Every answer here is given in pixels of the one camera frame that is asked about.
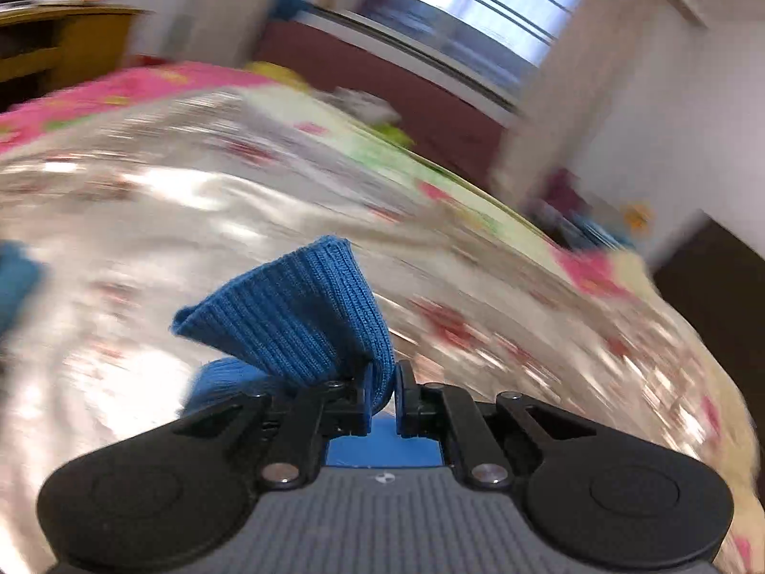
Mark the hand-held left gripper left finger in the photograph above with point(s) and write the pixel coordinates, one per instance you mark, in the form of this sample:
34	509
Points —
362	408

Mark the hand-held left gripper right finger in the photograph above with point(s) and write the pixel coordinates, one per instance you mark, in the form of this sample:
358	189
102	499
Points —
404	406

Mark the blue knit sweater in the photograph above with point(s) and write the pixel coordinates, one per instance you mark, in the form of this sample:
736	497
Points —
299	311

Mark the silver floral bedspread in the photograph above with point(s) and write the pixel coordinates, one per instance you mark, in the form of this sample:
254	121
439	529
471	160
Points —
179	209

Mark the white crumpled cloth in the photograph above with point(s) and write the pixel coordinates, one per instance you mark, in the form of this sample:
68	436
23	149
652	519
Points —
364	104

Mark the yellow-green cloth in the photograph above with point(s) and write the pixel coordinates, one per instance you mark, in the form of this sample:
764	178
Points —
272	70

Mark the teal folded garment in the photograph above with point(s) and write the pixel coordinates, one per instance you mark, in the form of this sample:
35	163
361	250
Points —
17	287

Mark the pink floral bed sheet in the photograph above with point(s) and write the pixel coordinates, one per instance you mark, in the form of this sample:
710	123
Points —
119	87

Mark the window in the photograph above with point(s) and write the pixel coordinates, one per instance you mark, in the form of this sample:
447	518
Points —
478	6

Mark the wooden shelf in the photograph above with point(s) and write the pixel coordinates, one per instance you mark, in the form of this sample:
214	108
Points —
77	42

